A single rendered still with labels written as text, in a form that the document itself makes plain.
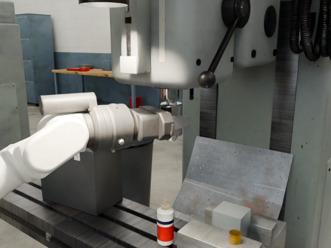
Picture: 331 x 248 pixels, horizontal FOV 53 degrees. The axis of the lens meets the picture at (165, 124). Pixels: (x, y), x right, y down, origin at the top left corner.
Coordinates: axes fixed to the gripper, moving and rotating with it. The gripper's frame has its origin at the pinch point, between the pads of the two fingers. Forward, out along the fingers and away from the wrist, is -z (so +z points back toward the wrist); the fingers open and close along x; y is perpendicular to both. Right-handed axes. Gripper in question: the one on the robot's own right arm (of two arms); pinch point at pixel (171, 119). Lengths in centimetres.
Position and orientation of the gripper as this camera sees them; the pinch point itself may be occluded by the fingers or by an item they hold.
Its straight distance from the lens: 71.0
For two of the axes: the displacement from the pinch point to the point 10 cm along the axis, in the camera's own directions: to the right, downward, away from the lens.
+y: -0.1, 9.7, 2.3
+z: -8.5, 1.1, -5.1
